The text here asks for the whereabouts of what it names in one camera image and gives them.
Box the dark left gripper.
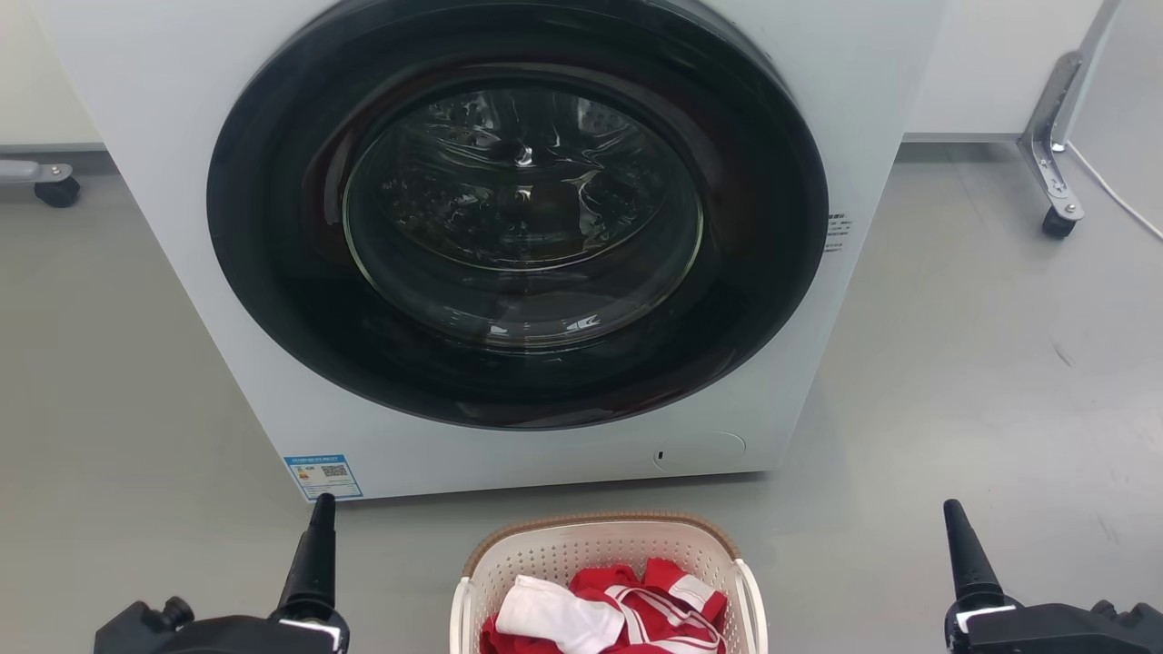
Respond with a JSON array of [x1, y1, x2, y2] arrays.
[[94, 495, 351, 654]]

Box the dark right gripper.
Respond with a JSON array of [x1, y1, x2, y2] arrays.
[[942, 499, 1163, 654]]

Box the white perforated laundry basket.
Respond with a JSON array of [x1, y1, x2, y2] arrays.
[[449, 511, 770, 654]]

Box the blue energy label sticker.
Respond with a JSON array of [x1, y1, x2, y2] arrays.
[[283, 454, 363, 502]]

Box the white garment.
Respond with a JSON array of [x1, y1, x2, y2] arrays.
[[493, 574, 628, 654]]

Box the round white filter cover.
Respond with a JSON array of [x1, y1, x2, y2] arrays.
[[652, 431, 748, 473]]

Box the red striped garment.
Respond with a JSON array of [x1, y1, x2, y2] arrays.
[[479, 558, 730, 654]]

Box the black round washer door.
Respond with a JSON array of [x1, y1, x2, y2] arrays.
[[206, 0, 830, 431]]

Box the grey metal stand leg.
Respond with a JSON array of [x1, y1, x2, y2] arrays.
[[1018, 52, 1085, 219], [0, 160, 74, 187]]

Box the white front-load washing machine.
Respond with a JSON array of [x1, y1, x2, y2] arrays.
[[27, 0, 950, 502]]

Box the white partition board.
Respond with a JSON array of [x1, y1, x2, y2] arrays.
[[1068, 0, 1163, 228]]

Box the white cable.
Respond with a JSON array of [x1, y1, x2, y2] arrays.
[[1068, 141, 1163, 243]]

